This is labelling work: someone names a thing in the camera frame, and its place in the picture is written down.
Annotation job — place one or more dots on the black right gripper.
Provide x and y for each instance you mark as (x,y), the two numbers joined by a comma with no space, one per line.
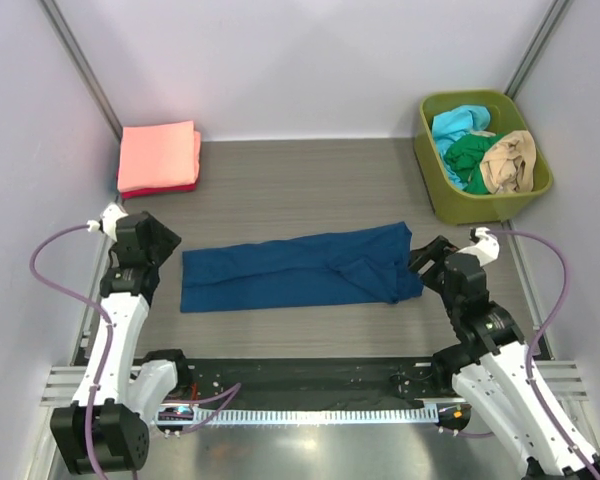
(433,250)

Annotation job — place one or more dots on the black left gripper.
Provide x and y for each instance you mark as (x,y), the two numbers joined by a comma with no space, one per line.
(168,241)

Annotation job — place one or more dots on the blue Mickey Mouse t-shirt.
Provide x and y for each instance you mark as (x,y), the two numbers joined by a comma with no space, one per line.
(356,267)

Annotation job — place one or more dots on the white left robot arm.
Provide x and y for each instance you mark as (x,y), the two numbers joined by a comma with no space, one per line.
(105,428)

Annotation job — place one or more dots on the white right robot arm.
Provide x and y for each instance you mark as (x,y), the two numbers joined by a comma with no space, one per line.
(492,366)

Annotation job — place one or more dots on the folded red t-shirt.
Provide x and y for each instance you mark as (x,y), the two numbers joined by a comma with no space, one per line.
(142,192)

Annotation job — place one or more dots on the olive green plastic bin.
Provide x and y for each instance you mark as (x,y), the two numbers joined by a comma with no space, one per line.
(451,205)

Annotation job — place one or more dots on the folded pink t-shirt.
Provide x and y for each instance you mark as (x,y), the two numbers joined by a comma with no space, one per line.
(158,157)

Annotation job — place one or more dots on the green crumpled t-shirt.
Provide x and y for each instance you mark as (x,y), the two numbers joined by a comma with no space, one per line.
(463,159)

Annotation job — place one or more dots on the beige crumpled t-shirt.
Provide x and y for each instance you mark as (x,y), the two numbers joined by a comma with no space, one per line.
(508,166)

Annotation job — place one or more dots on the light blue crumpled t-shirt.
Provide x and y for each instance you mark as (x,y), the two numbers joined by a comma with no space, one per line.
(450,126)

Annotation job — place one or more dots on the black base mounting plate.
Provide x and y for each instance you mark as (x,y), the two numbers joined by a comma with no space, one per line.
(282,379)

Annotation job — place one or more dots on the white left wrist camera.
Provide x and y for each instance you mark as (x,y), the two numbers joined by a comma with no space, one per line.
(107,222)

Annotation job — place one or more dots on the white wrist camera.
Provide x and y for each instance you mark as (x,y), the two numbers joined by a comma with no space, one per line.
(107,222)
(485,246)

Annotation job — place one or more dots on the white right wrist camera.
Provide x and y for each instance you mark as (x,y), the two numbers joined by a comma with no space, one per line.
(485,246)

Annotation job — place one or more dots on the aluminium frame rail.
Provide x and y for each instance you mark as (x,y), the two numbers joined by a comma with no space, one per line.
(61,385)

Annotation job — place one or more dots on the white slotted cable duct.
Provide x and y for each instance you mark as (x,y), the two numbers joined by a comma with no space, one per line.
(181,417)

